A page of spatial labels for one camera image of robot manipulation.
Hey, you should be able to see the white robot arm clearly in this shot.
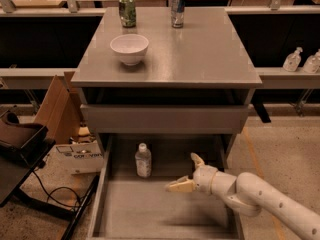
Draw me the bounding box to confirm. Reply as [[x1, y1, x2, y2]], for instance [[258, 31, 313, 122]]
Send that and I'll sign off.
[[165, 153, 320, 240]]

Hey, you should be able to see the dark brown bag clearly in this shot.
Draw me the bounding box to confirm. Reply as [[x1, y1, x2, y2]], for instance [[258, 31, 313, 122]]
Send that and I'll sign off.
[[0, 112, 48, 161]]

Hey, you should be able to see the black side table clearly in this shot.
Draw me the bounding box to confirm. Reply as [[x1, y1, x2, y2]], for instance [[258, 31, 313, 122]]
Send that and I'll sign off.
[[0, 139, 99, 240]]

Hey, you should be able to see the closed grey upper drawer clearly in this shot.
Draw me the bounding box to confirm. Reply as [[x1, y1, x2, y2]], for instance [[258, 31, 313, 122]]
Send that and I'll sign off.
[[81, 104, 248, 134]]

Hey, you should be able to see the black cable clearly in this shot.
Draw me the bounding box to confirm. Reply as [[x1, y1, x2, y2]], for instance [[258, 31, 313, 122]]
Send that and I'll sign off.
[[31, 169, 88, 210]]

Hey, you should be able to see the open grey middle drawer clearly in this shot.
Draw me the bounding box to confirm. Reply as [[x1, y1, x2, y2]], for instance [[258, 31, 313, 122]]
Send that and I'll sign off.
[[88, 134, 243, 240]]

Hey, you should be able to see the clear soap dispenser bottle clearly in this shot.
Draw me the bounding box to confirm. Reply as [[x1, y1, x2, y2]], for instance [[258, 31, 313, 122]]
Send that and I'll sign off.
[[283, 47, 303, 72]]

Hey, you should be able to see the grey drawer cabinet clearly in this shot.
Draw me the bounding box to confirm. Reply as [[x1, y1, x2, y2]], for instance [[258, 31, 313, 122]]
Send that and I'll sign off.
[[70, 5, 263, 240]]

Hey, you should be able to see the white ceramic bowl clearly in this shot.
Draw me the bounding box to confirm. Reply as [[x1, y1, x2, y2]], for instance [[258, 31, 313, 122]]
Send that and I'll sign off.
[[110, 34, 149, 66]]

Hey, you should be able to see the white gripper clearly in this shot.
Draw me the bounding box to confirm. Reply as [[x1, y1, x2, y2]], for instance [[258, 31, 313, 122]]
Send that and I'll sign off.
[[165, 152, 218, 195]]

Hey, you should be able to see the blue silver drink can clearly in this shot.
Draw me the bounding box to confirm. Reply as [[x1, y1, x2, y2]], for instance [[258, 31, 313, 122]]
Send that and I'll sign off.
[[171, 0, 185, 28]]

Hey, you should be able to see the brown cardboard box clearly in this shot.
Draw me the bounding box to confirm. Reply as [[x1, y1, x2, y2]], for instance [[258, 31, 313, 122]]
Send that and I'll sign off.
[[34, 71, 83, 144]]

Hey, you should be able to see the green drink can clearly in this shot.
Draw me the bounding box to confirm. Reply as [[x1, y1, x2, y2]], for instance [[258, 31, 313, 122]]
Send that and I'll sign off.
[[119, 0, 136, 28]]

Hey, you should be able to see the clear plastic water bottle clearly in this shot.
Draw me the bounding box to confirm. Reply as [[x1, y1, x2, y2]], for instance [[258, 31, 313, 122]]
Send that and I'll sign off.
[[135, 143, 152, 178]]

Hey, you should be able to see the white printed cardboard box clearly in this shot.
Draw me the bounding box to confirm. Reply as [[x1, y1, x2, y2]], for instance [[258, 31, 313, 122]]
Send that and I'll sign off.
[[54, 142, 104, 174]]

